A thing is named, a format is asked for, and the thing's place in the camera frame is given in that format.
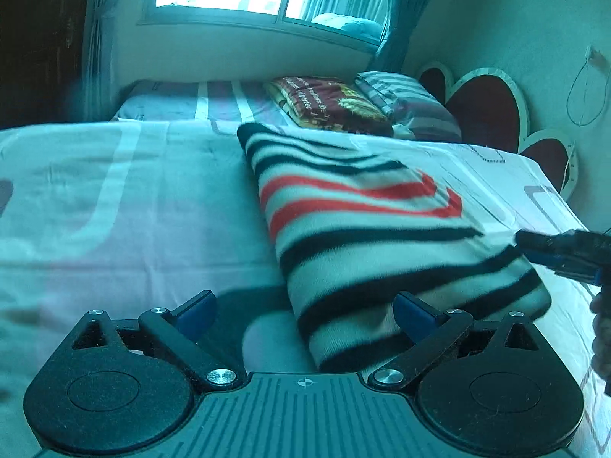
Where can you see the white wall socket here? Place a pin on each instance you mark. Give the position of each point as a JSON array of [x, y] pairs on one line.
[[597, 57]]

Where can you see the dark wooden wardrobe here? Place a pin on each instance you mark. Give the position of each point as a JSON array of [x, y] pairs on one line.
[[38, 43]]

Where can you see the striped black red white blanket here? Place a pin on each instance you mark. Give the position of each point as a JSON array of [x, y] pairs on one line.
[[358, 257]]

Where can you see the heart-shaped headboard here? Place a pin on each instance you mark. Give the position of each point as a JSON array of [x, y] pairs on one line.
[[487, 109]]

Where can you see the blue curtain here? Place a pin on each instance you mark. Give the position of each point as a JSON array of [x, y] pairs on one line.
[[102, 43], [405, 14]]

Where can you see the dark red printed pillow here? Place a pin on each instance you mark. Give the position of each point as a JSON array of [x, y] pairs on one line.
[[329, 102]]

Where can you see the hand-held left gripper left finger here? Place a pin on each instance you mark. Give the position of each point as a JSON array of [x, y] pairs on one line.
[[198, 312]]

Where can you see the person's right hand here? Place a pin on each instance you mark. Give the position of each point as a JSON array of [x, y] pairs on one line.
[[602, 329]]

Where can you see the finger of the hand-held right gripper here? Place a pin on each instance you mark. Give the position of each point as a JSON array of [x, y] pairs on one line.
[[537, 241], [568, 267]]

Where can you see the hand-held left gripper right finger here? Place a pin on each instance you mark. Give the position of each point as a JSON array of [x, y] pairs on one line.
[[413, 312]]

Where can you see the bed with patterned sheet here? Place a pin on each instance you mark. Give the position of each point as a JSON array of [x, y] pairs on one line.
[[119, 210]]

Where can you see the striped pillow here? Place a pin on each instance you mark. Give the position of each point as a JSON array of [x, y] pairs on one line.
[[415, 105]]

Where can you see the folded light blue cloth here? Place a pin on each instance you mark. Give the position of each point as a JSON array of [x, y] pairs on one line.
[[348, 25]]

